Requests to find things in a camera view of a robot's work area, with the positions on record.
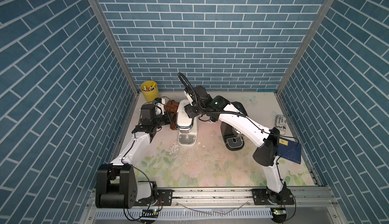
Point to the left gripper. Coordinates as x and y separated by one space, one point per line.
167 117

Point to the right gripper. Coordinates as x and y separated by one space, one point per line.
188 109

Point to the brown cloth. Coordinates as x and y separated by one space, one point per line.
172 107

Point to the white coffee machine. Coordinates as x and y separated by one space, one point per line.
186 126

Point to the black coffee machine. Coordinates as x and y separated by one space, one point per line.
230 135

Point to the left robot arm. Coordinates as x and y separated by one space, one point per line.
116 183

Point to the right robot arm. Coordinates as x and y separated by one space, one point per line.
234 116

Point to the yellow pen cup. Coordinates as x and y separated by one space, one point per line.
150 90

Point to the blue book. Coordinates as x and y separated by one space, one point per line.
290 150

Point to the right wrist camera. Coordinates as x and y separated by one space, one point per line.
191 95

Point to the left metal corner post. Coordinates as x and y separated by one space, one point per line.
112 42

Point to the metal corner post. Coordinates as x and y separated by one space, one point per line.
112 42
323 10

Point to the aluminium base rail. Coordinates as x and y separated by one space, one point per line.
246 205

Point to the right metal corner post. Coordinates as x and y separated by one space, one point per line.
323 10

